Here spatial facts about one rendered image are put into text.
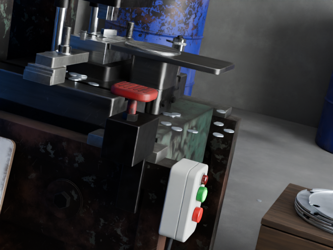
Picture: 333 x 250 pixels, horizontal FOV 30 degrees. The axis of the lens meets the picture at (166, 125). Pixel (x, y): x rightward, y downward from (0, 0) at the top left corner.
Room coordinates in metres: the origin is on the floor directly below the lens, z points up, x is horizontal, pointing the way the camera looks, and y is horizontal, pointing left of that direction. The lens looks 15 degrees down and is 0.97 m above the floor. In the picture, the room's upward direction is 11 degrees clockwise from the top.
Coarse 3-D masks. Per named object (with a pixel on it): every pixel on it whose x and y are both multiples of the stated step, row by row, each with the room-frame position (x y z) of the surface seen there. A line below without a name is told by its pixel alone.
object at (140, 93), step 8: (112, 88) 0.99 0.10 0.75; (120, 88) 0.98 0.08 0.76; (128, 88) 0.99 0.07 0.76; (136, 88) 0.99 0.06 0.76; (144, 88) 1.01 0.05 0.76; (152, 88) 1.02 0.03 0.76; (120, 96) 0.98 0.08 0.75; (128, 96) 0.98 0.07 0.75; (136, 96) 0.97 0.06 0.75; (144, 96) 0.97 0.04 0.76; (152, 96) 0.99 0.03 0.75; (128, 104) 1.00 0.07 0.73; (136, 104) 1.00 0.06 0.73; (128, 112) 1.00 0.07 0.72
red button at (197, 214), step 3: (195, 207) 1.05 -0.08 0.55; (198, 207) 1.05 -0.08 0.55; (195, 210) 1.05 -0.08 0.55; (198, 210) 1.05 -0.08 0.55; (201, 210) 1.05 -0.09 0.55; (195, 213) 1.04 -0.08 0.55; (198, 213) 1.04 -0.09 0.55; (201, 213) 1.06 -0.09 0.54; (192, 216) 1.04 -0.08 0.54; (195, 216) 1.04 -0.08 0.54; (198, 216) 1.04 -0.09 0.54; (201, 216) 1.06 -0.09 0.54; (192, 219) 1.04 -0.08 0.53; (195, 219) 1.04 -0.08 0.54; (198, 219) 1.04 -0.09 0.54; (198, 222) 1.05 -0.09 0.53
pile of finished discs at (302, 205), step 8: (304, 192) 1.78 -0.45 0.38; (312, 192) 1.82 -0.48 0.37; (296, 200) 1.72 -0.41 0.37; (304, 200) 1.71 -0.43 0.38; (296, 208) 1.68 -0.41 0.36; (304, 208) 1.64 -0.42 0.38; (312, 208) 1.65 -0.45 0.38; (304, 216) 1.63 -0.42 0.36; (312, 216) 1.60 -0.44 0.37; (320, 216) 1.59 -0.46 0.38; (312, 224) 1.60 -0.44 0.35; (320, 224) 1.58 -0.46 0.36; (328, 224) 1.57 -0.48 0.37
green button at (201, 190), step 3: (201, 186) 1.06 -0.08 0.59; (198, 189) 1.05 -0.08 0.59; (201, 189) 1.05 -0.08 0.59; (204, 189) 1.05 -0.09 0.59; (198, 192) 1.04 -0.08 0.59; (201, 192) 1.04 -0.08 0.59; (204, 192) 1.05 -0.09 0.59; (198, 195) 1.04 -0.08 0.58; (201, 195) 1.04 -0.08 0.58; (198, 198) 1.04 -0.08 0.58; (201, 198) 1.04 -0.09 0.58; (201, 201) 1.04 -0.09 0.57
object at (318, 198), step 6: (318, 192) 1.78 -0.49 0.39; (324, 192) 1.79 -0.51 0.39; (330, 192) 1.80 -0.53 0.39; (312, 198) 1.72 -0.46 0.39; (318, 198) 1.73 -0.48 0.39; (324, 198) 1.74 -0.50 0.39; (330, 198) 1.75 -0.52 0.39; (312, 204) 1.65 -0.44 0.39; (318, 204) 1.67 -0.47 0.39; (324, 204) 1.68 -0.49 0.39; (330, 204) 1.69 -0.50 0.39; (318, 210) 1.61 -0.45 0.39; (324, 210) 1.63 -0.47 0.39; (330, 210) 1.64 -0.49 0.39; (330, 216) 1.60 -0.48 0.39
